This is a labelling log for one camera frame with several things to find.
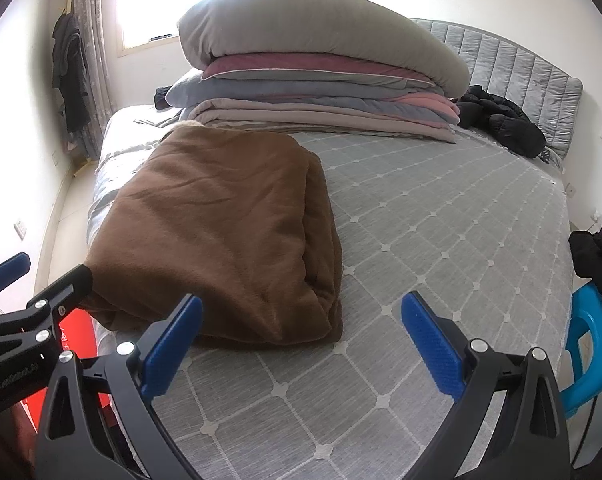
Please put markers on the light patterned curtain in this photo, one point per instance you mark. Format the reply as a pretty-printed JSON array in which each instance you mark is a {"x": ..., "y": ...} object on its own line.
[{"x": 96, "y": 60}]

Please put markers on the black cloth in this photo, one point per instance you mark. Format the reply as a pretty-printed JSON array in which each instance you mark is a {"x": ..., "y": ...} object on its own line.
[{"x": 596, "y": 255}]

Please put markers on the grey padded headboard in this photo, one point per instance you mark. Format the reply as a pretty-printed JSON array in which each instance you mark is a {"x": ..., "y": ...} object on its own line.
[{"x": 521, "y": 60}]

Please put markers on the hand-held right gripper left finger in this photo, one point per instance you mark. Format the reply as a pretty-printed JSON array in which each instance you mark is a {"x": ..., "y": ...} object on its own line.
[{"x": 173, "y": 345}]

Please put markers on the stack of folded quilts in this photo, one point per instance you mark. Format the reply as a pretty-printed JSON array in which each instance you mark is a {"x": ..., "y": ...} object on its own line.
[{"x": 221, "y": 91}]

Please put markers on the pink blanket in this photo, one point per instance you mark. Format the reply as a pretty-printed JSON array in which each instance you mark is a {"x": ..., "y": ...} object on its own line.
[{"x": 431, "y": 102}]

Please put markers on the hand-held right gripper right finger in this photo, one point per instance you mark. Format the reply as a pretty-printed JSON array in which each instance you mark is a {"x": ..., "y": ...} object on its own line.
[{"x": 431, "y": 350}]

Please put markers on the black puffer jacket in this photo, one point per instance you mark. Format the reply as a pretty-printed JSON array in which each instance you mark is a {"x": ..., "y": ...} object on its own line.
[{"x": 511, "y": 125}]

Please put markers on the grey checked bed cover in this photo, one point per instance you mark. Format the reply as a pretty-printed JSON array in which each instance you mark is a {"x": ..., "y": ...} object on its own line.
[{"x": 431, "y": 235}]

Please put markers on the window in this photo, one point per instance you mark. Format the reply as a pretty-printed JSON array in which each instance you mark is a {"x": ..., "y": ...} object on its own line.
[{"x": 146, "y": 5}]

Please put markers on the brown jacket with fleece collar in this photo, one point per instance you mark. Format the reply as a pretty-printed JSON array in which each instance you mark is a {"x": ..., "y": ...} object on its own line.
[{"x": 216, "y": 220}]

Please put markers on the patterned dark cloth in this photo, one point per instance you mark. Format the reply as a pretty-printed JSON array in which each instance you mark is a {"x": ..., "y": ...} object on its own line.
[{"x": 552, "y": 156}]

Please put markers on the taupe quilt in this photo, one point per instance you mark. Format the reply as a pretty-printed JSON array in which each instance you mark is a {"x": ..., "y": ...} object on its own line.
[{"x": 281, "y": 115}]

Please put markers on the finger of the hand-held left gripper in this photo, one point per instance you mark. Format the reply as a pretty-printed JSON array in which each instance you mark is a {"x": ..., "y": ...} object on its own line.
[
  {"x": 8, "y": 267},
  {"x": 61, "y": 292}
]

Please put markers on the dark hanging clothes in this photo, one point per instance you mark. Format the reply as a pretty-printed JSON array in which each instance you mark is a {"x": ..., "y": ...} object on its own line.
[{"x": 71, "y": 70}]

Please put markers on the blue plastic stool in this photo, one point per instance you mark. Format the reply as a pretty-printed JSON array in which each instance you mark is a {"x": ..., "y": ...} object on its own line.
[{"x": 598, "y": 340}]

